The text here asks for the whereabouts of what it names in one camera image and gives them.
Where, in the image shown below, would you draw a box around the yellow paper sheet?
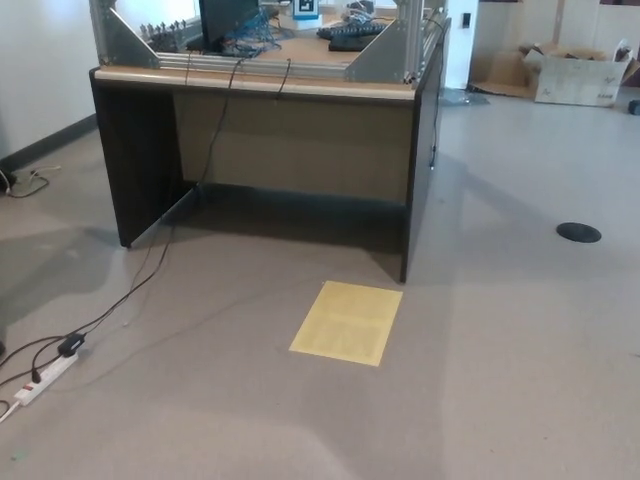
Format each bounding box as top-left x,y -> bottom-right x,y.
289,280 -> 404,367

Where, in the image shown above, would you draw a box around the dark brown desk beige top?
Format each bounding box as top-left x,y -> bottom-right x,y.
88,17 -> 453,285

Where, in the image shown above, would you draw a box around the flat black device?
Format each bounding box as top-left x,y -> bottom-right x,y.
328,35 -> 381,53

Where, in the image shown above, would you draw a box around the black keyboard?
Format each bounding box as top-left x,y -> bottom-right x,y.
316,19 -> 396,41

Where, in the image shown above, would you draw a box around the white box with marker tag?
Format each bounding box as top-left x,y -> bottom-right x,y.
291,0 -> 324,23

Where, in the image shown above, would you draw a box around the black monitor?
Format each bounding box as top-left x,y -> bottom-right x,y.
187,0 -> 266,52

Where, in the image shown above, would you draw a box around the flat brown cardboard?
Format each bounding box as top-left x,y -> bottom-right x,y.
467,49 -> 545,101

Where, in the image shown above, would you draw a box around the black round floor cover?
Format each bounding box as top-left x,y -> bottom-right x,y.
556,222 -> 602,245

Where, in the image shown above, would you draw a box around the black terminal strip silver posts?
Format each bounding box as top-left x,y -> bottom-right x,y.
139,20 -> 201,51

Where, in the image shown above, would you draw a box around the black power adapter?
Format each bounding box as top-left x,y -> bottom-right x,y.
57,333 -> 88,357

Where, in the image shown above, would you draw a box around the white cardboard box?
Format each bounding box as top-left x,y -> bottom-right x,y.
519,41 -> 640,108

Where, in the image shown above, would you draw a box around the white power strip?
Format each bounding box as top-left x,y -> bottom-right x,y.
13,352 -> 80,407

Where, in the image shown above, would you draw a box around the long black hanging cable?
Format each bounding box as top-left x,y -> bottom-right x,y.
74,56 -> 247,342

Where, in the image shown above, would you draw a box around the black cable on desk side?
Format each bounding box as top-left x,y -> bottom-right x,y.
424,9 -> 449,174

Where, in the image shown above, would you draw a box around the blue cable tangle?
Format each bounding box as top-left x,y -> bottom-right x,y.
222,8 -> 300,56

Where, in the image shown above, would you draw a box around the aluminium profile frame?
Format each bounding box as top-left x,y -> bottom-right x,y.
89,0 -> 432,84

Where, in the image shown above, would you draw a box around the beige floor cable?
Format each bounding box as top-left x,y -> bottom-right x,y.
6,164 -> 63,199

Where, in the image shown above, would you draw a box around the black plug cord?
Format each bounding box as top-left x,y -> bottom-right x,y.
0,335 -> 67,389

